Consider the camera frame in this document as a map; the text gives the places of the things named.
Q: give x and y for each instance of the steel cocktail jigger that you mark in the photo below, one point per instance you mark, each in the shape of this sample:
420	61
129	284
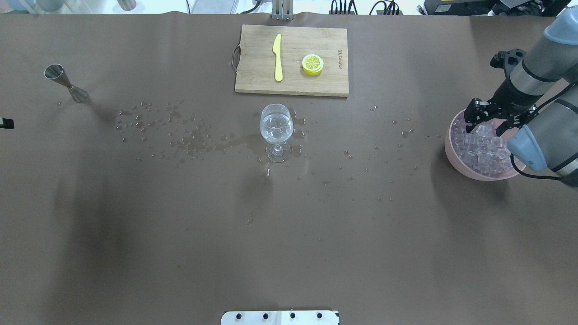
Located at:
56	73

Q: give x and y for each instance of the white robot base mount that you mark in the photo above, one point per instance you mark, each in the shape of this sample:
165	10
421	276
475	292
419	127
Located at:
287	317

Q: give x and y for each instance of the yellow lemon slice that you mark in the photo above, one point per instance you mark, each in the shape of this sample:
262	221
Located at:
312	64

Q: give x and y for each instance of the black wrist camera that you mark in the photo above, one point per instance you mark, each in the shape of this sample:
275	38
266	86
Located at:
6	123
507	60

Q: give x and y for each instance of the clear wine glass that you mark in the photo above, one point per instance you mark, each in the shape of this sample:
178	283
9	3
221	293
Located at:
276	127

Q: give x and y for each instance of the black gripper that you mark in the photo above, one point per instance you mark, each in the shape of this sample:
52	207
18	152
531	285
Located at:
505	98

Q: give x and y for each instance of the clear ice cubes pile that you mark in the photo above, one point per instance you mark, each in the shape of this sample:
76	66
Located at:
481	150

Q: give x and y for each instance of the yellow plastic knife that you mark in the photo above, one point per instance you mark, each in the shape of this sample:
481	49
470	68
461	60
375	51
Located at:
276	48

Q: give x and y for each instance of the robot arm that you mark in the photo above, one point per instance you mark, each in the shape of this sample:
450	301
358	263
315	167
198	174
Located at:
539	98

